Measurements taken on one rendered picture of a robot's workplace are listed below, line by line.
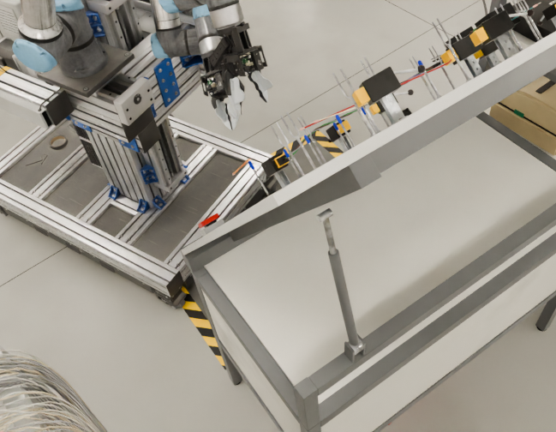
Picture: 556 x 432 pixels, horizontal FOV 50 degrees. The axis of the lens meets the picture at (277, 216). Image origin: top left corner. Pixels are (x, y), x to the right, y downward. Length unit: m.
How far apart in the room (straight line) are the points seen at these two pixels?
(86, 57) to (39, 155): 1.41
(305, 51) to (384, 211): 2.15
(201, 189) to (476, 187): 1.35
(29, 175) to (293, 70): 1.66
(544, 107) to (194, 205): 1.51
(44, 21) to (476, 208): 1.36
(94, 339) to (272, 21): 2.46
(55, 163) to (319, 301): 1.89
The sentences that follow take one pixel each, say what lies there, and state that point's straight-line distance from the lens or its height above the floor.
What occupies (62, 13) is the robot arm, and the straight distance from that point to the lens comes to 1.88.
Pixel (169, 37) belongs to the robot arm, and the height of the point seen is 1.28.
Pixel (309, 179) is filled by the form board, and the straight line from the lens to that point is 0.79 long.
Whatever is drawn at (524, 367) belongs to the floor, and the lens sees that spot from 2.59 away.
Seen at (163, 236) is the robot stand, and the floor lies 0.21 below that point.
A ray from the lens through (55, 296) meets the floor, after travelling 2.95.
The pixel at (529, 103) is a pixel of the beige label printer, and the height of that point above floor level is 0.82.
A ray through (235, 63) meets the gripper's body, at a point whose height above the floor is 1.40.
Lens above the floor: 2.26
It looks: 51 degrees down
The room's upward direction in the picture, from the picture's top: 8 degrees counter-clockwise
